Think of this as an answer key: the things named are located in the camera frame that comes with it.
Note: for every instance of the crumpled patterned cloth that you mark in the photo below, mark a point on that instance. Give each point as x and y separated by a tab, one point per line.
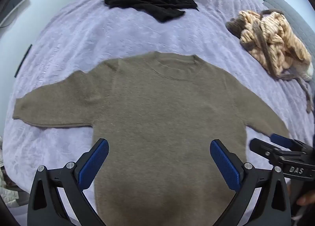
9	186

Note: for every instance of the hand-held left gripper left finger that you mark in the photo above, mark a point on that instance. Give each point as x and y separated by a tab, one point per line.
94	164

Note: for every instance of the brown knit sweater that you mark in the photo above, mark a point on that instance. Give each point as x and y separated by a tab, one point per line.
160	117

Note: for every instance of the person's right hand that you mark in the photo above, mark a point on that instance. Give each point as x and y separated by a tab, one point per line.
306	199

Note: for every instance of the cream striped garment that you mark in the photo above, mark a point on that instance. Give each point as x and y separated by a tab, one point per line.
270	44

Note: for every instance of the lilac fluffy blanket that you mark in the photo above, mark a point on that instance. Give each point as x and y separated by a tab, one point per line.
98	36

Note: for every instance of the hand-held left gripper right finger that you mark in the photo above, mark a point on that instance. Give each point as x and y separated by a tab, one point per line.
225	167

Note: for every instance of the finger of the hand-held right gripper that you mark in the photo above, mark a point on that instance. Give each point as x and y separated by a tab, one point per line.
263	148
280	139

